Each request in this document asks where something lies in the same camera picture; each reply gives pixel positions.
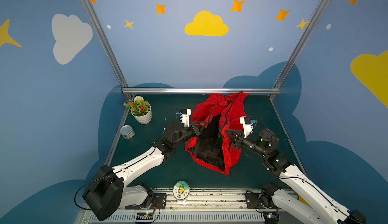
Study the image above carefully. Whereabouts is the red zip jacket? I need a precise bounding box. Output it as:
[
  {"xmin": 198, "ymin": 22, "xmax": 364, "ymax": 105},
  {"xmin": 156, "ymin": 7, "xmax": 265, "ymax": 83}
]
[{"xmin": 185, "ymin": 92, "xmax": 249, "ymax": 175}]

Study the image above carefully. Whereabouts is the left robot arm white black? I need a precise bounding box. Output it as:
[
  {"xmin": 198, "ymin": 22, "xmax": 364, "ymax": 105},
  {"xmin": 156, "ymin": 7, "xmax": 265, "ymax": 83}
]
[{"xmin": 82, "ymin": 120, "xmax": 206, "ymax": 221}]

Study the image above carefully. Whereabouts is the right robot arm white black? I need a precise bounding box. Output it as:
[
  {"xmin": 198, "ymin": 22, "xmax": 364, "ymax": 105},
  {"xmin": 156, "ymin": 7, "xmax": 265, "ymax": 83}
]
[{"xmin": 225, "ymin": 129, "xmax": 367, "ymax": 224}]

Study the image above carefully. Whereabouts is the potted plant white pot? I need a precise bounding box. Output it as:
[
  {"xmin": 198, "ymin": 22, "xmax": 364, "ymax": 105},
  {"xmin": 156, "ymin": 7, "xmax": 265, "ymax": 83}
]
[{"xmin": 123, "ymin": 96, "xmax": 152, "ymax": 125}]

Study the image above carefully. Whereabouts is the round green white tape roll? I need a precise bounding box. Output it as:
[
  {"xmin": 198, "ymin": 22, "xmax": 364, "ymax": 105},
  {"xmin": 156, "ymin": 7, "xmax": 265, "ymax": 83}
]
[{"xmin": 173, "ymin": 181, "xmax": 190, "ymax": 202}]

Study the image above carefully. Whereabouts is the small metal tin can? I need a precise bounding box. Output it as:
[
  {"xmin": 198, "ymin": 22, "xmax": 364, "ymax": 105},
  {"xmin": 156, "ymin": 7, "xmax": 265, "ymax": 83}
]
[{"xmin": 120, "ymin": 125, "xmax": 135, "ymax": 140}]

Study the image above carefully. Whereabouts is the right small circuit board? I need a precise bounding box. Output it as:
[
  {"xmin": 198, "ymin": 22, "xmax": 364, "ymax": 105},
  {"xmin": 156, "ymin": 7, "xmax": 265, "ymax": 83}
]
[{"xmin": 263, "ymin": 212, "xmax": 279, "ymax": 224}]

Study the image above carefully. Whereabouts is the small circuit board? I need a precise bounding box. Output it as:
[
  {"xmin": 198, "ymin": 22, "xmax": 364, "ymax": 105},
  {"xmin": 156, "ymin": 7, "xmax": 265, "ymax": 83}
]
[
  {"xmin": 263, "ymin": 212, "xmax": 279, "ymax": 224},
  {"xmin": 135, "ymin": 212, "xmax": 154, "ymax": 224}
]

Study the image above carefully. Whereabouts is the left small circuit board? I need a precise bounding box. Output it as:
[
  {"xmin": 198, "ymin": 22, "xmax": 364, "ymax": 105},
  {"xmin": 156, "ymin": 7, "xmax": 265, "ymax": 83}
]
[{"xmin": 135, "ymin": 212, "xmax": 154, "ymax": 224}]

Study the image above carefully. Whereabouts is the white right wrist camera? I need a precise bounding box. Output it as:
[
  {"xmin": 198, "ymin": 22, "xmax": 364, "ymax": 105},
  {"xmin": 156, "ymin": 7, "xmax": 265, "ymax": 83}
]
[{"xmin": 239, "ymin": 116, "xmax": 254, "ymax": 138}]

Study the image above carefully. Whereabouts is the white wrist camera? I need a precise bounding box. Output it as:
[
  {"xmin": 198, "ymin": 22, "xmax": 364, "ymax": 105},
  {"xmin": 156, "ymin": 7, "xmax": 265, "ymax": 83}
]
[
  {"xmin": 239, "ymin": 116, "xmax": 254, "ymax": 138},
  {"xmin": 180, "ymin": 108, "xmax": 191, "ymax": 128}
]

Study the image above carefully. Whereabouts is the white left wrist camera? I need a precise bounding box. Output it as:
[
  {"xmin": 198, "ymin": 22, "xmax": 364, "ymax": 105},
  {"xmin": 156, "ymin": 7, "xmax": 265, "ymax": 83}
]
[{"xmin": 180, "ymin": 108, "xmax": 191, "ymax": 128}]

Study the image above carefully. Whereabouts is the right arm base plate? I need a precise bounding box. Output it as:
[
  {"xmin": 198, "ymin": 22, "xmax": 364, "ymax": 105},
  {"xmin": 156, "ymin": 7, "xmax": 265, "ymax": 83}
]
[{"xmin": 245, "ymin": 191, "xmax": 278, "ymax": 209}]

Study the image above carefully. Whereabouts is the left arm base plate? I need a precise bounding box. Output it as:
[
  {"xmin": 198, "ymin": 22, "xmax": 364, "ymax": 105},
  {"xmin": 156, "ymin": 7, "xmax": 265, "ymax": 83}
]
[{"xmin": 124, "ymin": 193, "xmax": 167, "ymax": 210}]

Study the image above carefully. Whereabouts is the aluminium frame back rail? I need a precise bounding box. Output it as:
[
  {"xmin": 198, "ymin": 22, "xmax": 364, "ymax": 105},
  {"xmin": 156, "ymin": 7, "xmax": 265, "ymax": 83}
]
[{"xmin": 122, "ymin": 87, "xmax": 281, "ymax": 95}]

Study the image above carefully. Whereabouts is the aluminium frame right post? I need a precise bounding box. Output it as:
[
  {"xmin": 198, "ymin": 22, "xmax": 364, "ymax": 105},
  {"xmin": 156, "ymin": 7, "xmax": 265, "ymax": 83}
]
[{"xmin": 273, "ymin": 0, "xmax": 332, "ymax": 91}]

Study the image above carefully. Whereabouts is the aluminium frame post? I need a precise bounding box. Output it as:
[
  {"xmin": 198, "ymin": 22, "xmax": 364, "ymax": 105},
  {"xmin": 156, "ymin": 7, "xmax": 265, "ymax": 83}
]
[
  {"xmin": 80, "ymin": 0, "xmax": 128, "ymax": 88},
  {"xmin": 273, "ymin": 0, "xmax": 332, "ymax": 91}
]

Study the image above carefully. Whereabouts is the aluminium frame left post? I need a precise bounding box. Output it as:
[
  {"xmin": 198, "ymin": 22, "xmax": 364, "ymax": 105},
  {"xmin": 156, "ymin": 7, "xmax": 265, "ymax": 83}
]
[{"xmin": 80, "ymin": 0, "xmax": 128, "ymax": 88}]

